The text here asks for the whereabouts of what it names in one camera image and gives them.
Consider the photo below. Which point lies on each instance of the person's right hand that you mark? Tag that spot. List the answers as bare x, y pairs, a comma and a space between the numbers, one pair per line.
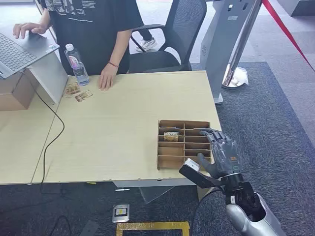
30, 28

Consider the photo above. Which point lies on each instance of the person's left hand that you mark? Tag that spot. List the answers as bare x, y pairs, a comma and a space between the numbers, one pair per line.
106, 78

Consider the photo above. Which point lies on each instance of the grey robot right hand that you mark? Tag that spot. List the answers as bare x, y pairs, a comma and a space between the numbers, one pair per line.
225, 156

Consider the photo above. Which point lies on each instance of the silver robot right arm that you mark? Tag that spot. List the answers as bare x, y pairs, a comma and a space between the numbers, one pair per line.
255, 221

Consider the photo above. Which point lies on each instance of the person's left forearm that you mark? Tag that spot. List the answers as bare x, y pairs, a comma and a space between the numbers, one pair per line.
120, 47

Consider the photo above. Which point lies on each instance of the person's right forearm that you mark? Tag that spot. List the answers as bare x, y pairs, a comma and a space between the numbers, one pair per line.
45, 21

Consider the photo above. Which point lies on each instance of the person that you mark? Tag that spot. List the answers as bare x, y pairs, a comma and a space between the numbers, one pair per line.
93, 35

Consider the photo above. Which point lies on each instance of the brown cardboard card organizer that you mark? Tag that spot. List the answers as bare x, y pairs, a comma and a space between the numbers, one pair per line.
172, 151

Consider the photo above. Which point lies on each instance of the patterned card in organizer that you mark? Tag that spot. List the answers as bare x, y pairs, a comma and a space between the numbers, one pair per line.
171, 136

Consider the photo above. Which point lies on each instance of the silver laptop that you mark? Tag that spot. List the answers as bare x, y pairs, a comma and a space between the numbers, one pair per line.
16, 53

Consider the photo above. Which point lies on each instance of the clear plastic water bottle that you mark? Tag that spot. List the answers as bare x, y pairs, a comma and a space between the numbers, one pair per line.
78, 66

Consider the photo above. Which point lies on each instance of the grey angled stand panel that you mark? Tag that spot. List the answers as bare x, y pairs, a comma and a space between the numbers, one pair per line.
50, 76

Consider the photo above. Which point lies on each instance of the white shoe of bystander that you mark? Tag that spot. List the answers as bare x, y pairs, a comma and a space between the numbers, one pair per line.
146, 45

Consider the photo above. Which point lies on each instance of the brown cardboard box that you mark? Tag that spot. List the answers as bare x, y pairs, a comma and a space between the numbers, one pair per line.
14, 91

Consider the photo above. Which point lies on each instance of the white crumpled plastic sheet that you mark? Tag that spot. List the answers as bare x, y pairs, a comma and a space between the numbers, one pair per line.
239, 78

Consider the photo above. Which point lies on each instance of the black mesh office chair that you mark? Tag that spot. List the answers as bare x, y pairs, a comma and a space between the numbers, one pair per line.
183, 29

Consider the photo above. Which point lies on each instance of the grey kiosk stand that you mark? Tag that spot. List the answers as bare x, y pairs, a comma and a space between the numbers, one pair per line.
221, 35

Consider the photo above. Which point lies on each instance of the red barrier belt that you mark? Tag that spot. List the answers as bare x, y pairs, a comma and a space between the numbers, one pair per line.
285, 29

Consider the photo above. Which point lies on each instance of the dark grey floor plate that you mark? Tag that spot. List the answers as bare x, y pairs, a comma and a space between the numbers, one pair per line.
89, 228

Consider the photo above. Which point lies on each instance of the grey platform base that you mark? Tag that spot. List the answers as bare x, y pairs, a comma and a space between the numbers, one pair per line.
298, 7

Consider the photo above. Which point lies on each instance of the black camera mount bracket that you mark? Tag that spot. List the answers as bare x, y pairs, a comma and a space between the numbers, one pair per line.
200, 180

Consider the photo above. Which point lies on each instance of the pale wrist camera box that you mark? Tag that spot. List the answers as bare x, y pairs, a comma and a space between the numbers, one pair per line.
192, 165

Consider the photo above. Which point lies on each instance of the grey under-table bracket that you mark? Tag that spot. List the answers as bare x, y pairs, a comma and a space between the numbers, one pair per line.
155, 192

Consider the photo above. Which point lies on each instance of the chrome stanchion post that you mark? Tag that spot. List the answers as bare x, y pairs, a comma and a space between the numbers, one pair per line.
242, 42

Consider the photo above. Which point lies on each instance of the yellow floor tape frame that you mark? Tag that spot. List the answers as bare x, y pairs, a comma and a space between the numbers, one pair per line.
152, 226

